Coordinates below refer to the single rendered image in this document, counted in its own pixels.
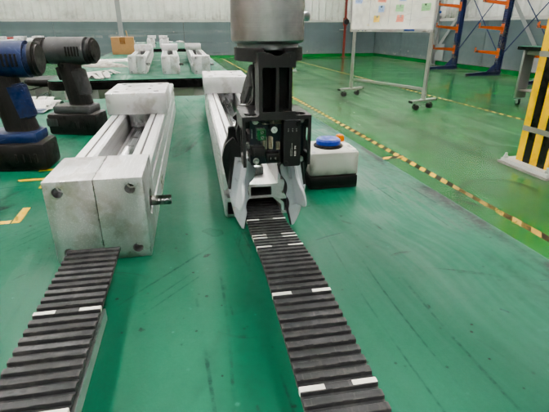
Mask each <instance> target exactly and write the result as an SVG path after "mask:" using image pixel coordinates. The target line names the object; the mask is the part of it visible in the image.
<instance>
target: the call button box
mask: <svg viewBox="0 0 549 412"><path fill-rule="evenodd" d="M358 160H359V152H358V151H357V150H356V148H354V147H353V146H351V145H350V144H349V143H346V142H345V141H341V144H340V145H339V146H319V145H317V144H316V141H311V142H310V164H308V165H307V168H306V173H305V181H306V185H307V186H308V187H309V189H311V190H313V189H326V188H338V187H351V186H356V184H357V175H356V173H357V171H358Z"/></svg>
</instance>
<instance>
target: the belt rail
mask: <svg viewBox="0 0 549 412"><path fill-rule="evenodd" d="M106 322H107V314H106V309H103V311H102V312H101V315H100V319H99V322H98V325H97V328H96V332H95V335H94V338H93V341H92V344H91V349H90V351H89V354H88V357H87V362H86V364H85V367H84V370H83V375H82V377H81V380H80V384H79V386H78V390H77V393H76V397H75V399H74V403H73V407H72V410H71V412H82V408H83V403H84V401H85V397H86V394H87V389H88V386H89V383H90V380H91V376H92V371H93V369H94V365H95V363H96V357H97V354H98V351H99V348H100V343H101V339H102V337H103V333H104V331H105V325H106Z"/></svg>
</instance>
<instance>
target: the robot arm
mask: <svg viewBox="0 0 549 412"><path fill-rule="evenodd" d="M304 9H305V0H230V30H231V41H232V42H233V43H237V47H234V60H237V61H247V62H252V65H249V66H248V72H247V74H246V78H245V81H244V84H243V90H242V92H241V96H240V104H239V106H236V112H235V113H234V114H233V115H232V117H233V119H234V120H236V122H235V126H234V127H231V126H228V128H227V129H228V132H227V137H226V139H225V142H224V145H223V148H222V163H223V167H224V171H225V178H226V181H227V186H228V189H229V193H230V200H231V204H232V208H233V211H234V215H235V217H236V219H237V221H238V223H239V225H240V226H241V228H242V229H245V226H246V222H247V218H248V211H247V202H248V200H249V192H248V187H249V183H250V182H251V181H252V179H253V178H254V175H255V171H256V168H255V166H254V165H261V163H277V167H278V170H279V174H280V175H281V177H282V178H283V180H284V187H283V192H284V194H285V195H286V205H285V208H286V211H287V215H288V220H289V223H290V225H293V224H294V223H295V221H296V220H297V217H298V215H299V212H300V211H301V206H302V207H305V206H306V194H305V188H306V181H305V173H306V168H307V165H308V164H310V141H311V116H312V114H310V113H308V112H307V111H306V110H304V109H302V108H301V107H300V106H299V105H293V104H292V68H295V67H296V61H298V60H302V47H299V46H298V43H302V42H303V41H304V29H305V24H304V21H309V20H310V13H309V12H308V11H304ZM306 128H307V140H306ZM246 151H247V154H248V157H249V158H248V157H246Z"/></svg>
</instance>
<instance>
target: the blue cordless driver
mask: <svg viewBox="0 0 549 412"><path fill-rule="evenodd" d="M45 70H46V58H45V55H44V52H43V50H42V48H41V47H40V46H39V45H38V44H37V43H36V42H34V41H30V42H27V41H25V40H0V118H1V120H2V124H3V127H4V128H0V172H2V171H24V170H44V169H49V168H50V167H51V166H52V165H53V164H54V163H56V162H57V161H58V160H59V159H60V151H59V146H58V142H57V138H56V136H54V135H48V130H47V128H46V127H40V126H39V124H38V121H37V119H36V116H37V114H38V112H37V109H36V107H35V104H34V103H33V98H32V97H31V94H30V92H29V89H28V86H27V83H24V82H21V81H20V78H32V77H33V76H42V75H43V73H44V72H45Z"/></svg>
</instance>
